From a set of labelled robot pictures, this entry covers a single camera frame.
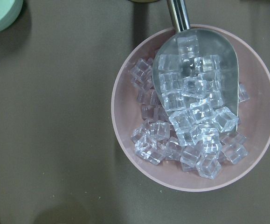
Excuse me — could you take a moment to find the wooden cup stand base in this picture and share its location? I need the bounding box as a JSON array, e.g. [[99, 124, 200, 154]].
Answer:
[[129, 0, 159, 3]]

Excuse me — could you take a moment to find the clear ice cube bowl bottom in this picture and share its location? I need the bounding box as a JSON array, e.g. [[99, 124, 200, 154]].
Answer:
[[195, 154, 222, 180]]

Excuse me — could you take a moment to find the clear ice cube scoop lip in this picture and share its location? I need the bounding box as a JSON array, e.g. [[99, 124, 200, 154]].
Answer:
[[214, 106, 239, 133]]

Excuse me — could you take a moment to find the mint green bowl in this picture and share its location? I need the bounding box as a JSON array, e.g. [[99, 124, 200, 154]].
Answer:
[[0, 0, 23, 31]]

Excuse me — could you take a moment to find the metal ice scoop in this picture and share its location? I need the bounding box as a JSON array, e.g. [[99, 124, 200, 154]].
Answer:
[[152, 0, 239, 133]]

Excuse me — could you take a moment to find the clear ice cube bowl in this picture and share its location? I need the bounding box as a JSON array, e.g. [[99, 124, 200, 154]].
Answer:
[[195, 154, 222, 180], [130, 58, 152, 83], [238, 83, 249, 104]]

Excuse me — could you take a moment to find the clear ice cube bowl left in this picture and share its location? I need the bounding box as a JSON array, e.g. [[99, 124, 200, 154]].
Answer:
[[130, 58, 152, 83]]

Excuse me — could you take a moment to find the clear ice cube bowl right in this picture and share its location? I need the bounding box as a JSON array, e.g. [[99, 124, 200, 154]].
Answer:
[[238, 83, 249, 104]]

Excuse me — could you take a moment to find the pink plastic bowl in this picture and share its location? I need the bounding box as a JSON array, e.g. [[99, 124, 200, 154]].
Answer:
[[111, 24, 270, 192]]

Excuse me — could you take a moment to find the clear ice cube upper scoop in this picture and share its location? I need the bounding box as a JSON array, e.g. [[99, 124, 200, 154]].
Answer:
[[177, 35, 200, 59]]

